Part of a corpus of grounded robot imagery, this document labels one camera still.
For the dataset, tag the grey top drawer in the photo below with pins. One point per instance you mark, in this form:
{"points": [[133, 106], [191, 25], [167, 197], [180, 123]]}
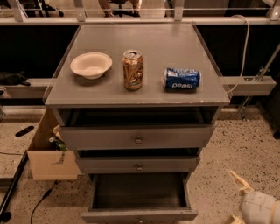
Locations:
{"points": [[135, 128]]}

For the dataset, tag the trash in cardboard box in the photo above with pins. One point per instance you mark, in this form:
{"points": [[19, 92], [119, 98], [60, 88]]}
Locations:
{"points": [[57, 140]]}

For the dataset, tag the grey drawer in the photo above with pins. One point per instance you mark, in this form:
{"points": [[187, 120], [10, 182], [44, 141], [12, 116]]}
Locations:
{"points": [[137, 160], [139, 198], [135, 128]]}

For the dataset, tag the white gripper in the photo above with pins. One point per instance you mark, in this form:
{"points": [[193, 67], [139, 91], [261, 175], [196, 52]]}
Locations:
{"points": [[255, 206]]}

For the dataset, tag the black floor rail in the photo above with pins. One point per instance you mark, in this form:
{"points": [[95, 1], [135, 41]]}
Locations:
{"points": [[10, 185]]}

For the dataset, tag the cardboard box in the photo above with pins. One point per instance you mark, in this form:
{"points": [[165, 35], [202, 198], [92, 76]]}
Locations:
{"points": [[46, 162]]}

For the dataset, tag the white paper bowl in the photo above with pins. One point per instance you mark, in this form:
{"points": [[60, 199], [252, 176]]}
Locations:
{"points": [[91, 65]]}

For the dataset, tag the black object on ledge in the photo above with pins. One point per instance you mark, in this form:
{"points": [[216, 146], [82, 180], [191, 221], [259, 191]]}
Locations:
{"points": [[13, 78]]}

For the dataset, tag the black marker on floor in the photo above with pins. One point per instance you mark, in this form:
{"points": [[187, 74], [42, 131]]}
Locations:
{"points": [[24, 131]]}

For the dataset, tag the person legs in background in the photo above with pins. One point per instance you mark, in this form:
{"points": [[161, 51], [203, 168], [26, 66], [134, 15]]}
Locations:
{"points": [[115, 7]]}

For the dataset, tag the gold soda can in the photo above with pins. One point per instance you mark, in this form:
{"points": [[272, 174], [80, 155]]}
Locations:
{"points": [[133, 69]]}

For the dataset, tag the blue pepsi can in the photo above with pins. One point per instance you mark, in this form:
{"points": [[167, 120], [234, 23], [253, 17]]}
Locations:
{"points": [[181, 78]]}

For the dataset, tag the grey middle drawer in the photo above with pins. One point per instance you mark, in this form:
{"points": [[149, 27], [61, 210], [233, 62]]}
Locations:
{"points": [[137, 160]]}

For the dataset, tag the grey drawer cabinet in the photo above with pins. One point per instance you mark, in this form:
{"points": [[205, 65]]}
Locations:
{"points": [[162, 46]]}

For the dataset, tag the metal railing frame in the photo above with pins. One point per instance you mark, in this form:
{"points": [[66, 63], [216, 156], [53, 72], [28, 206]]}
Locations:
{"points": [[198, 12]]}

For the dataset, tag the grey bottom drawer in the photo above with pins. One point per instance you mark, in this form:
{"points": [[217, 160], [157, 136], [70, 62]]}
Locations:
{"points": [[139, 198]]}

